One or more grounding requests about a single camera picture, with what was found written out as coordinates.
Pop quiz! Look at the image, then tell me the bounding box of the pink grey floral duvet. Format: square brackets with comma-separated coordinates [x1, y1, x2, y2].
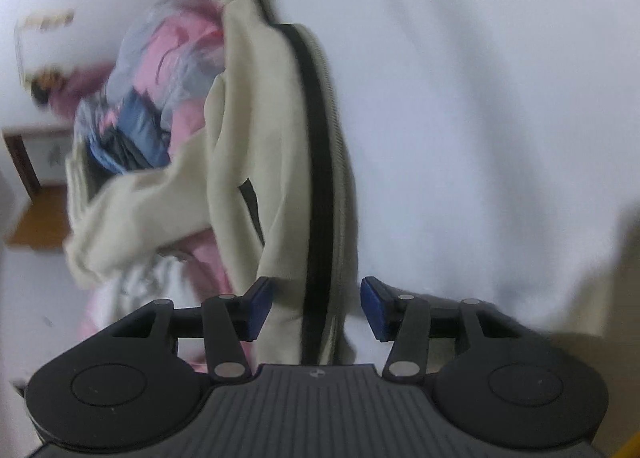
[75, 0, 251, 374]

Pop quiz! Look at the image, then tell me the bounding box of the blue denim garment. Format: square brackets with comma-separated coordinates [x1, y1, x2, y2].
[107, 88, 173, 171]

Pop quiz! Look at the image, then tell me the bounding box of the beige zip jacket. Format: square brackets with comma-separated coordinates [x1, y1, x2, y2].
[62, 0, 640, 374]

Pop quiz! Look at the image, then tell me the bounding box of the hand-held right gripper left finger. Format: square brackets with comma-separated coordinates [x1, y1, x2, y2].
[107, 277, 275, 381]

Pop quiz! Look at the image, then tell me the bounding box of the light blue folded garment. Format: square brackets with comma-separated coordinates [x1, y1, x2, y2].
[86, 138, 126, 175]

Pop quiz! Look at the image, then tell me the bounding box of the black folded garment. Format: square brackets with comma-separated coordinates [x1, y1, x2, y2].
[107, 133, 151, 170]

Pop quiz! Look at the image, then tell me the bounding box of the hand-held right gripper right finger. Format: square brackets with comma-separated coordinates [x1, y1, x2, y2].
[361, 277, 506, 381]

